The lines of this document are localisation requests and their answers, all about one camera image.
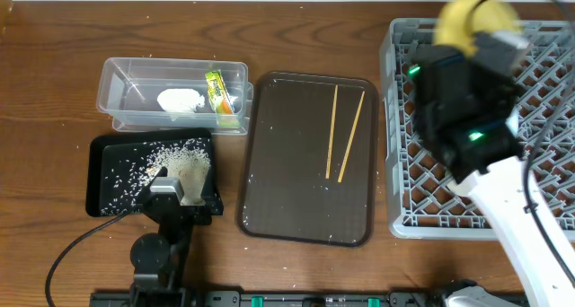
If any wooden chopstick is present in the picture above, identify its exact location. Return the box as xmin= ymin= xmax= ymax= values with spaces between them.
xmin=325 ymin=84 xmax=339 ymax=180
xmin=338 ymin=91 xmax=365 ymax=183

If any clear plastic waste bin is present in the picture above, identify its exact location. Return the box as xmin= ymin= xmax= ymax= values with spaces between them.
xmin=96 ymin=57 xmax=253 ymax=135

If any pile of rice grains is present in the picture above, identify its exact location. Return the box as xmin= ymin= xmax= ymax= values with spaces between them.
xmin=97 ymin=138 xmax=211 ymax=215

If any grey plastic dishwasher rack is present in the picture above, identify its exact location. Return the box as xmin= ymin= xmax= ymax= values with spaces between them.
xmin=379 ymin=18 xmax=574 ymax=241

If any yellow round plate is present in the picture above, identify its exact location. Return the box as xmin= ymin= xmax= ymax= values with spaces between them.
xmin=432 ymin=0 xmax=522 ymax=57

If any dark brown serving tray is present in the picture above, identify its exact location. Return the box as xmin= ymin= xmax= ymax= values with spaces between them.
xmin=236 ymin=72 xmax=379 ymax=248

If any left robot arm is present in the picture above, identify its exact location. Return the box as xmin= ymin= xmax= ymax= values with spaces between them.
xmin=129 ymin=167 xmax=223 ymax=306

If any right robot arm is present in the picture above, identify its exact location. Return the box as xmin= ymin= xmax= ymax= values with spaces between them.
xmin=408 ymin=31 xmax=574 ymax=306

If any white tissue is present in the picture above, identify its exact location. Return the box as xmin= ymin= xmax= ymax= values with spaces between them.
xmin=157 ymin=88 xmax=205 ymax=113

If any green orange snack wrapper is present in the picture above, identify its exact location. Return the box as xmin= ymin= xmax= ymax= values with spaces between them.
xmin=205 ymin=71 xmax=240 ymax=128

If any black plastic tray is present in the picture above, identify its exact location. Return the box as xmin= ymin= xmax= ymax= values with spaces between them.
xmin=85 ymin=128 xmax=224 ymax=217

